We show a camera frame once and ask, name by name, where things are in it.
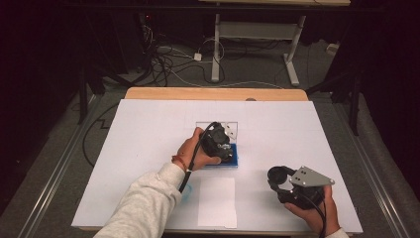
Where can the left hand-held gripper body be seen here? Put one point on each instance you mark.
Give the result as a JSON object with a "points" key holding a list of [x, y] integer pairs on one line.
{"points": [[213, 140]]}

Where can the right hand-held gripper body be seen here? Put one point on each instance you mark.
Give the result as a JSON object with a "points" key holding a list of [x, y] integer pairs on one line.
{"points": [[310, 178]]}

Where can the round stamp with clear knob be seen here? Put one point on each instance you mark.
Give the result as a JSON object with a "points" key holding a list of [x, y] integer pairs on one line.
{"points": [[224, 145]]}

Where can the person's left hand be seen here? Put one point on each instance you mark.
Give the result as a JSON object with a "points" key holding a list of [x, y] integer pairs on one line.
{"points": [[189, 155]]}

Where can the person's right hand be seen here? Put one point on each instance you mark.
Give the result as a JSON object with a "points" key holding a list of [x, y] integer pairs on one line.
{"points": [[313, 216]]}

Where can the wooden table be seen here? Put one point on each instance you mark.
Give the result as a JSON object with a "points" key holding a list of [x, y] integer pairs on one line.
{"points": [[214, 93]]}

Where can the white paper sheet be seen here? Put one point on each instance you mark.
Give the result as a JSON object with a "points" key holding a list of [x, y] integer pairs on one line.
{"points": [[217, 205]]}

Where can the grey round table grommet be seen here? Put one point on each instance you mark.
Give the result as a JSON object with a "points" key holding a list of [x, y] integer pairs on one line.
{"points": [[251, 99]]}

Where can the white board table cover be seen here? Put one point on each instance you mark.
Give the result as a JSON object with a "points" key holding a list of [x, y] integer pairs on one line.
{"points": [[148, 132]]}

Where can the black stand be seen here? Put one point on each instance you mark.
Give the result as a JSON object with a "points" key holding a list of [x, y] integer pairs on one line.
{"points": [[82, 99], [354, 105]]}

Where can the white power adapter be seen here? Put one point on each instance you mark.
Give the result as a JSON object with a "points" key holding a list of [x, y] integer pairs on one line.
{"points": [[197, 57]]}

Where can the white-framed desk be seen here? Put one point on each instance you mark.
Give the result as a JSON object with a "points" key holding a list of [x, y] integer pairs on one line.
{"points": [[216, 49]]}

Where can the grey power strip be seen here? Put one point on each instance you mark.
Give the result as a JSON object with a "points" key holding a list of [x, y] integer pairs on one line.
{"points": [[164, 50]]}

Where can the white box on floor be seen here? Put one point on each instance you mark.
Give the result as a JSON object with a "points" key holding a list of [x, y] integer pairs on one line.
{"points": [[332, 49]]}

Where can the metal floor rail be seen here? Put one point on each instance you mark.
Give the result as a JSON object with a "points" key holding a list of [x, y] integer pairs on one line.
{"points": [[56, 172], [376, 185]]}

